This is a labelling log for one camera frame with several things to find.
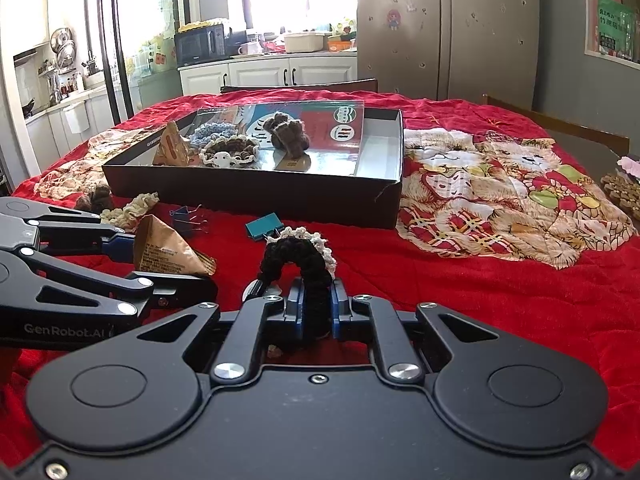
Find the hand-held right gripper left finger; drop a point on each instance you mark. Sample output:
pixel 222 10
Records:
pixel 298 305

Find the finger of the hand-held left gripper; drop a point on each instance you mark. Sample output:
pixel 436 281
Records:
pixel 90 285
pixel 117 247

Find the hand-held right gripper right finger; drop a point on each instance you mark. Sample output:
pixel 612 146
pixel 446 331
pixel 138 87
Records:
pixel 336 305

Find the cream crochet scrunchie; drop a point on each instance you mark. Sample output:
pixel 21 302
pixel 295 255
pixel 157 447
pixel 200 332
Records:
pixel 130 208

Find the brown triangular paper packet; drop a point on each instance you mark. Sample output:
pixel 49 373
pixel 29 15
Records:
pixel 172 147
pixel 165 252

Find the black and white crochet scrunchie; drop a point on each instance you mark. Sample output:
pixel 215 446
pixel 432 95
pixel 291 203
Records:
pixel 295 255

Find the dark brown fuzzy scrunchie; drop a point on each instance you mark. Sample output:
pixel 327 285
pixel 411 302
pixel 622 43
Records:
pixel 97 197

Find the small blue binder clip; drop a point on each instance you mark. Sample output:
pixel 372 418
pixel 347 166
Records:
pixel 185 220

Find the teal binder clip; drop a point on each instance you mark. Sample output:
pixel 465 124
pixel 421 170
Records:
pixel 262 226

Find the black cardboard box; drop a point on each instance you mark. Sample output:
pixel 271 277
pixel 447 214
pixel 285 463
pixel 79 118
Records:
pixel 280 195

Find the light blue crochet scrunchie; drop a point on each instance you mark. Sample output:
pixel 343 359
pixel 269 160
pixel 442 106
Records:
pixel 210 132

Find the brown and white crochet scrunchie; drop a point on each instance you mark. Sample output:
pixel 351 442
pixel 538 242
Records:
pixel 232 150

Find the brown furry hair claw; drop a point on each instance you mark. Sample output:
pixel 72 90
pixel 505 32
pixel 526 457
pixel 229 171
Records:
pixel 287 135

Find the white hanging bin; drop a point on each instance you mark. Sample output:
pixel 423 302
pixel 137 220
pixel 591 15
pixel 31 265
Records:
pixel 76 117

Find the red printed blanket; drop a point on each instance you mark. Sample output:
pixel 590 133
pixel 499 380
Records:
pixel 475 285

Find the printed book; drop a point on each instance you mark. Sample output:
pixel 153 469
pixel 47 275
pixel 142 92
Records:
pixel 330 135

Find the steel pot lids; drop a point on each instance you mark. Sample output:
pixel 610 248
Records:
pixel 62 47

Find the black microwave oven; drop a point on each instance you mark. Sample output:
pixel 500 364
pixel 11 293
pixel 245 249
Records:
pixel 200 45

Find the dark wooden chair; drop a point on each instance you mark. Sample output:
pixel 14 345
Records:
pixel 300 86

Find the white kitchen cabinet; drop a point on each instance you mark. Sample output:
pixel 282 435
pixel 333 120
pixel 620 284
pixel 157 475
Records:
pixel 260 74

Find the white mug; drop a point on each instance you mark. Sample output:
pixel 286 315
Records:
pixel 248 49

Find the white lidded pot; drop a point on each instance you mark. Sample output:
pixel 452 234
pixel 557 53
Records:
pixel 302 42

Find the silver refrigerator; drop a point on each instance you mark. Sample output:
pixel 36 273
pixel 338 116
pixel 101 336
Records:
pixel 450 30

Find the pink and white cloth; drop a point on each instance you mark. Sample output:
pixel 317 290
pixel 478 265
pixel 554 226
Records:
pixel 630 166

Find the green paper sign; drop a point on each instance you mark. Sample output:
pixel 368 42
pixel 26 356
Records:
pixel 616 27

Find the black sliding door frame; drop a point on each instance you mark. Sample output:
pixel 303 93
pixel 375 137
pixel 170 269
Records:
pixel 122 40

